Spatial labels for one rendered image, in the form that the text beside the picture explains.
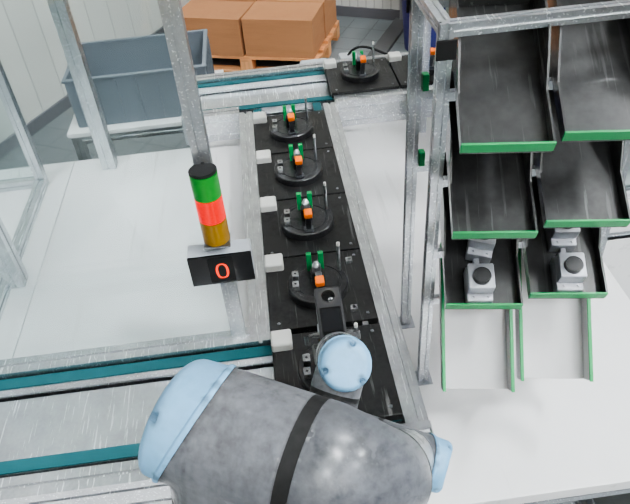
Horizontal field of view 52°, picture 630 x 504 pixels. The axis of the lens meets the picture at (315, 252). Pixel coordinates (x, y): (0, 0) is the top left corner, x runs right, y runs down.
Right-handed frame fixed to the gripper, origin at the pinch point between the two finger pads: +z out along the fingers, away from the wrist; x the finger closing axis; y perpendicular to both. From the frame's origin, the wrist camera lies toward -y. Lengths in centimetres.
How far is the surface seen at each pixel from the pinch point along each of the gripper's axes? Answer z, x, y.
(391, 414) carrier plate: -1.2, 9.8, 16.8
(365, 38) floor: 360, 75, -194
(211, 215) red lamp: -11.0, -18.8, -24.2
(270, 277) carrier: 29.8, -10.9, -12.9
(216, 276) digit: -1.2, -20.3, -13.6
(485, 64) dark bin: -30, 27, -40
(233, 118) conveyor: 94, -19, -70
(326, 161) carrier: 64, 9, -46
